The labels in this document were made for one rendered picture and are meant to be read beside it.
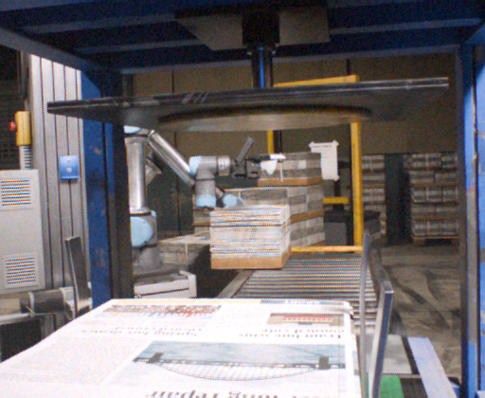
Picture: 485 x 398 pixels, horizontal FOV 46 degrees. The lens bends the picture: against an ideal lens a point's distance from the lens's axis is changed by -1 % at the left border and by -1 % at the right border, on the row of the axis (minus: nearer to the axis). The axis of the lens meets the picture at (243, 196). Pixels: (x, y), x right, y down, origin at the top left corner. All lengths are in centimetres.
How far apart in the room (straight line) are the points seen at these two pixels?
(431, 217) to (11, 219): 671
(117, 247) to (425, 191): 713
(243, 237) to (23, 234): 85
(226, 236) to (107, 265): 96
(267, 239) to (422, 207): 613
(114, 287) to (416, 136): 882
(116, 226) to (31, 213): 98
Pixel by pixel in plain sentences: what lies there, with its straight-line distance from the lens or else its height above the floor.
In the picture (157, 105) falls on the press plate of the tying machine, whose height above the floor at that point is 130.
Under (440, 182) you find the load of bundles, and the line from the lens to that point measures 834.
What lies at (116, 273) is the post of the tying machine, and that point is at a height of 97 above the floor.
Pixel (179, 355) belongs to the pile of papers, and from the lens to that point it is 50.
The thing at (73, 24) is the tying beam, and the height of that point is 146.
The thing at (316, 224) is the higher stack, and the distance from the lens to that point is 412.
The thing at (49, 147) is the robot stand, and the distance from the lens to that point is 241.
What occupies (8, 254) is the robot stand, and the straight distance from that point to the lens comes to 236.
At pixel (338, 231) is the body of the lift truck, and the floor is 67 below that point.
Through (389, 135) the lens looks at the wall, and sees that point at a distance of 996.
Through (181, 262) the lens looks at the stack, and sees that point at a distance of 308.
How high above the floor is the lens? 121
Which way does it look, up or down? 3 degrees down
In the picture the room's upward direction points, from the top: 2 degrees counter-clockwise
